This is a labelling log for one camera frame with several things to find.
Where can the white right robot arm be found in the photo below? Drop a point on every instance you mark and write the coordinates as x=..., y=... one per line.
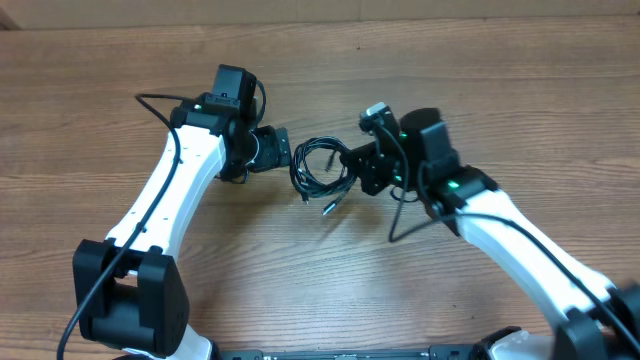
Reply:
x=590, y=317

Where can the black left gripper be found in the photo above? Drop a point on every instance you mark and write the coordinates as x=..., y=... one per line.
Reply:
x=277, y=150

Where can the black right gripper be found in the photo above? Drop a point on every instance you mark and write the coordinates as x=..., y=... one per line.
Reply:
x=367, y=168

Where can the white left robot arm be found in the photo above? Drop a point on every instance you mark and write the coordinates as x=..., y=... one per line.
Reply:
x=129, y=292

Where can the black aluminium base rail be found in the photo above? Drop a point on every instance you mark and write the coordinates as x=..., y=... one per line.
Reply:
x=433, y=352

